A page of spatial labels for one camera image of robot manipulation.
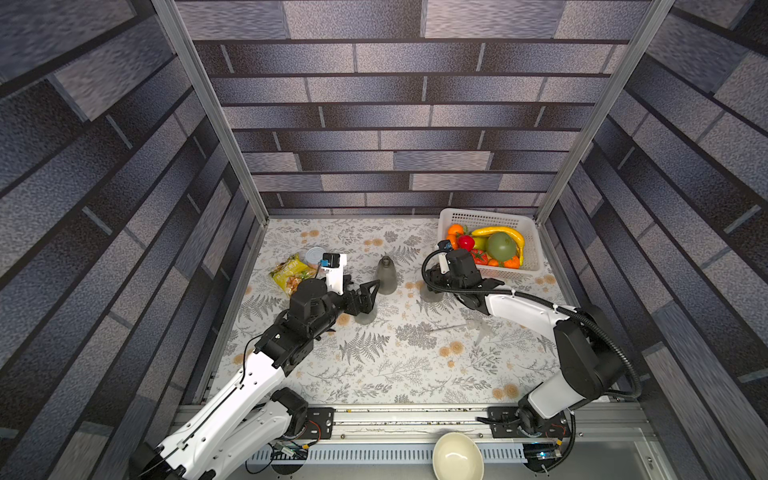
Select grey spray bottle front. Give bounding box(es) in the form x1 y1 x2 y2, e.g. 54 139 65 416
355 305 378 325

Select grey spray bottle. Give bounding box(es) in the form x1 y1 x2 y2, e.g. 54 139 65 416
420 285 444 303
355 305 378 325
376 255 398 295

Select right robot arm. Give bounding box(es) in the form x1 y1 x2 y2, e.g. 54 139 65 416
421 241 642 437

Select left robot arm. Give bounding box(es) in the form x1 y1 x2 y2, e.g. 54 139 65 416
128 275 380 479

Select grey spray bottle right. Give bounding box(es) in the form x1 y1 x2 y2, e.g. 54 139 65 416
420 285 444 303

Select grey spray bottle middle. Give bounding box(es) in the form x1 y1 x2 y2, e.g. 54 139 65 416
376 255 398 295

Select red strawberry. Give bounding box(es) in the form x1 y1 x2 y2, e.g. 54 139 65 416
471 249 490 265

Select red apple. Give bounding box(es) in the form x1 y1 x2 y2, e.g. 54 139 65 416
457 235 476 251

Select orange fruit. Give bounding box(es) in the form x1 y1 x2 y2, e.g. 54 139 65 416
447 224 465 237

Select green mango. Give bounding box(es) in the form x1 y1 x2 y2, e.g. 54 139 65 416
486 232 518 264

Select pink tin can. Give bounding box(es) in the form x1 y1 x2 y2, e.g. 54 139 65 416
303 247 326 269

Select yellow banana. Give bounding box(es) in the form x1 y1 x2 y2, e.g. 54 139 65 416
471 226 525 264

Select white plastic basket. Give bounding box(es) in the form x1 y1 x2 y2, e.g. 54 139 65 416
438 208 545 281

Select yellow snack packet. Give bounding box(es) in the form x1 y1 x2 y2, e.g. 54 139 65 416
269 254 317 296

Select cream bowl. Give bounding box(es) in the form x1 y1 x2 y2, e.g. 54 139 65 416
432 432 485 480

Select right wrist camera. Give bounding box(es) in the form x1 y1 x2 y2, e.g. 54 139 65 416
437 239 453 275

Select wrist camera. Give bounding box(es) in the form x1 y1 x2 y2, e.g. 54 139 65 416
319 253 347 295
437 239 453 275

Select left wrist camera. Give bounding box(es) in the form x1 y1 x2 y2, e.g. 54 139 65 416
319 253 347 295

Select black corrugated cable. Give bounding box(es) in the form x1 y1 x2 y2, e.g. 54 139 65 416
421 248 643 402

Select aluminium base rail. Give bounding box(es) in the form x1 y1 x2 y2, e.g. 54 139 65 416
304 402 656 444

